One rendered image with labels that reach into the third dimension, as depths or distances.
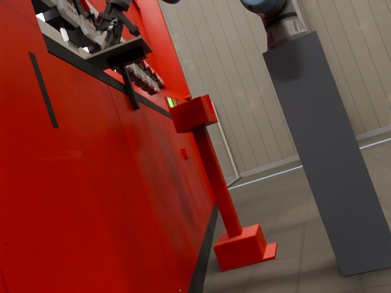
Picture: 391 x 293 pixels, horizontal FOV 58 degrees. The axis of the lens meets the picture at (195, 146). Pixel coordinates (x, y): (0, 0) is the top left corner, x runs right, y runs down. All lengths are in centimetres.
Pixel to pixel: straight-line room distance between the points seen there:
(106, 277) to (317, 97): 91
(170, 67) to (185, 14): 316
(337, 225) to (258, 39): 521
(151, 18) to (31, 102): 340
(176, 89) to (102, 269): 317
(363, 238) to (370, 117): 488
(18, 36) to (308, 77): 91
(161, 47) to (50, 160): 331
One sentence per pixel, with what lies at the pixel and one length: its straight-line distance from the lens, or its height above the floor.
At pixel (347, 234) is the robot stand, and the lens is 125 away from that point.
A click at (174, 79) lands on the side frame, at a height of 136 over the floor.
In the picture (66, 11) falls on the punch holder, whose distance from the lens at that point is 147.
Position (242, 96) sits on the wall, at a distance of 615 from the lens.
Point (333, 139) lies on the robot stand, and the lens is 120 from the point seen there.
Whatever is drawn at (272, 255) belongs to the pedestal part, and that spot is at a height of 1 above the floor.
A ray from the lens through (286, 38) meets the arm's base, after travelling 124.
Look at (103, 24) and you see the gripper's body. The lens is 145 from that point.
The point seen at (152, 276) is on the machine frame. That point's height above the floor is 26.
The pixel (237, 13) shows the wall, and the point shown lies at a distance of 642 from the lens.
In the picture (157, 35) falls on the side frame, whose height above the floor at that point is 184.
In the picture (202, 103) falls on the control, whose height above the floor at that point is 75.
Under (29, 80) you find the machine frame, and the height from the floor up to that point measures 66.
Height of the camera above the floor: 50
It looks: 3 degrees up
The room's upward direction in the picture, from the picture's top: 19 degrees counter-clockwise
